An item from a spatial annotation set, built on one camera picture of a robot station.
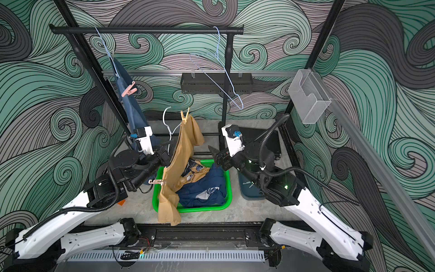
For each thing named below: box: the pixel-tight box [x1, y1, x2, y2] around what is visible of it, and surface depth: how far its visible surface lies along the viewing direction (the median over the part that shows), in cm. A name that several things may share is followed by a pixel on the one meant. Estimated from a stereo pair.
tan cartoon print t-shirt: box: [157, 115, 211, 227], surface depth 70 cm
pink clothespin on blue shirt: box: [121, 81, 138, 98], surface depth 61 cm
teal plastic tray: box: [237, 170, 266, 201], surface depth 89 cm
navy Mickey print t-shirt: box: [176, 164, 227, 208], surface depth 81 cm
